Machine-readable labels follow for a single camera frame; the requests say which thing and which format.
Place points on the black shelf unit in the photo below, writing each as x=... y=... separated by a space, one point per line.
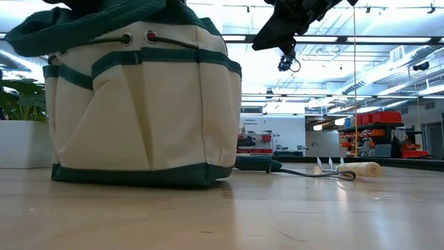
x=381 y=132

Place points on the row of red bins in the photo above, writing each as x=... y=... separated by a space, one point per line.
x=381 y=117

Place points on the white planter pot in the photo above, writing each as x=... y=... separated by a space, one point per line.
x=24 y=146

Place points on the black table edge rail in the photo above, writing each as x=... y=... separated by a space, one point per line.
x=399 y=162

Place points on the white wall panel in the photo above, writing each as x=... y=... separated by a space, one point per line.
x=284 y=128

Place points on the small rack of red bins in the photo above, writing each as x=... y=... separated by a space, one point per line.
x=255 y=144

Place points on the red storage bin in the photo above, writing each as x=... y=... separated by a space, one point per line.
x=414 y=153

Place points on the beige and green gardening bag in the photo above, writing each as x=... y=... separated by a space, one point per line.
x=138 y=114

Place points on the distant black robot arms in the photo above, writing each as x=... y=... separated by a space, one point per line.
x=288 y=152

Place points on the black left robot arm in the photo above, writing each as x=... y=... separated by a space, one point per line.
x=79 y=5

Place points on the black security camera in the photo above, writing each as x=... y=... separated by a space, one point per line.
x=421 y=66

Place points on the thin yellow pole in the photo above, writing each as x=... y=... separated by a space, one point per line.
x=355 y=87

